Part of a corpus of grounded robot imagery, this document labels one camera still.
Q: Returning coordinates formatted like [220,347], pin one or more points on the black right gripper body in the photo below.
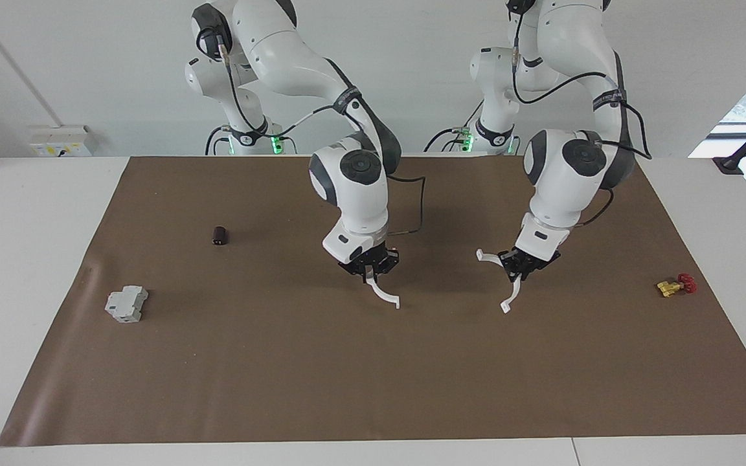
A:
[370,260]

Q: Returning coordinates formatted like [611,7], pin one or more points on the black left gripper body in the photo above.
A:
[528,260]

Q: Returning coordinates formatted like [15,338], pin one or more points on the white wall socket box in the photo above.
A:
[62,141]

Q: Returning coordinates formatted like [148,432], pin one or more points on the dark brown small cylinder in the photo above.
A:
[219,235]

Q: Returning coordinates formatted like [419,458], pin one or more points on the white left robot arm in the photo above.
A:
[561,181]

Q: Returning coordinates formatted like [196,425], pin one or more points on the brown table mat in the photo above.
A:
[379,362]

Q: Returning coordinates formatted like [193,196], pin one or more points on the grey circuit breaker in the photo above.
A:
[125,304]

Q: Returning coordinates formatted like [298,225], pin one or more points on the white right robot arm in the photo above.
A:
[353,188]

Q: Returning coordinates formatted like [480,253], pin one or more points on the white half pipe clamp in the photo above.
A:
[510,299]
[383,294]

